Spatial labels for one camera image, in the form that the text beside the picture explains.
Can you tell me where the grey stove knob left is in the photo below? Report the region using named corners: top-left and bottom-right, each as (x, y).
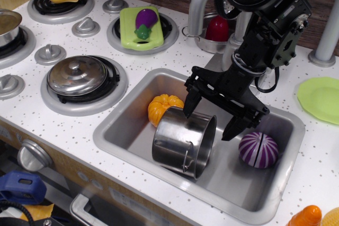
top-left (1, 74), bottom-right (25, 100)

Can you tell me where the grey vertical pole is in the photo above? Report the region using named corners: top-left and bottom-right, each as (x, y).
top-left (308, 0), bottom-right (338, 68)

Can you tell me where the orange toy carrot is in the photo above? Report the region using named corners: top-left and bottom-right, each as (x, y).
top-left (287, 205), bottom-right (322, 226)

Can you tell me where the silver oven door handle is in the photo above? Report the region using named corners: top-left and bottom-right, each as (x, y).
top-left (69, 194), bottom-right (108, 226)

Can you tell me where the green toy plate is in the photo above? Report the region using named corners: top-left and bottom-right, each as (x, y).
top-left (297, 77), bottom-right (338, 125)

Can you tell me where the grey stove knob front-middle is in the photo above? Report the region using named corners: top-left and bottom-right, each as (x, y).
top-left (34, 44), bottom-right (66, 66)

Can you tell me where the steel pot lid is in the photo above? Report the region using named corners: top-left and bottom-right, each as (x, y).
top-left (47, 56), bottom-right (108, 96)

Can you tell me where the blue clamp tool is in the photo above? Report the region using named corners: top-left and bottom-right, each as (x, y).
top-left (1, 170), bottom-right (47, 205)

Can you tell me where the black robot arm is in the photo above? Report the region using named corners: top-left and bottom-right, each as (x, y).
top-left (183, 0), bottom-right (311, 141)

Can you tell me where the purple toy eggplant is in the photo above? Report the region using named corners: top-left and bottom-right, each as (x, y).
top-left (135, 8), bottom-right (158, 40)

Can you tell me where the green toy cutting board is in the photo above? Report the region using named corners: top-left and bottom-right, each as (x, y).
top-left (120, 6), bottom-right (164, 51)

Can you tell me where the red toy in steel bowl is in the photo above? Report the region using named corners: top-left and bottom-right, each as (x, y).
top-left (205, 15), bottom-right (229, 42)

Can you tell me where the silver strainer ladle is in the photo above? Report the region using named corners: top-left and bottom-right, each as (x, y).
top-left (223, 0), bottom-right (234, 14)

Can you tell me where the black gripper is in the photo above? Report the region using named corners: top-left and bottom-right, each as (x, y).
top-left (183, 64), bottom-right (270, 141)

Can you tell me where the black cable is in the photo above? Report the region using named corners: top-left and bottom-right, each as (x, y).
top-left (0, 200), bottom-right (35, 226)

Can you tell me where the stainless steel pot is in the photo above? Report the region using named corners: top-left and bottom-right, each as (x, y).
top-left (152, 107), bottom-right (217, 180)

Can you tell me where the grey stove knob back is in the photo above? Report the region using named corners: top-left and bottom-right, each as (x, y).
top-left (102, 0), bottom-right (129, 14)

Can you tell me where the silver toy faucet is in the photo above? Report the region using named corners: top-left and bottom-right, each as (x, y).
top-left (188, 0), bottom-right (252, 71)

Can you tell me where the steel pot on left burner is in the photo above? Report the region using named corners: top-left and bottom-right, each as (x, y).
top-left (0, 9), bottom-right (22, 47)

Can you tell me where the purple striped toy onion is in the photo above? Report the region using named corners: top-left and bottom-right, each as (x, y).
top-left (238, 132), bottom-right (279, 169)

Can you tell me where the yellow mesh toy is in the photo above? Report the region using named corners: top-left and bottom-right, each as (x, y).
top-left (321, 207), bottom-right (339, 226)

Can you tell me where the small steel bowl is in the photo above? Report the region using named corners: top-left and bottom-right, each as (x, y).
top-left (193, 13), bottom-right (236, 53)

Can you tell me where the silver oven dial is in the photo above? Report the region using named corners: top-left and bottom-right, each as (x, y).
top-left (17, 139), bottom-right (53, 172)

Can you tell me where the orange toy pumpkin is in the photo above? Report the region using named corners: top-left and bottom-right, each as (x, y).
top-left (148, 94), bottom-right (184, 127)

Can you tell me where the stainless steel sink basin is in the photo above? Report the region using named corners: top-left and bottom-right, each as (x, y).
top-left (93, 69), bottom-right (305, 224)

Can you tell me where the grey stove knob middle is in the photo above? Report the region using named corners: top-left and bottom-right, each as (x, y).
top-left (72, 17), bottom-right (100, 38)

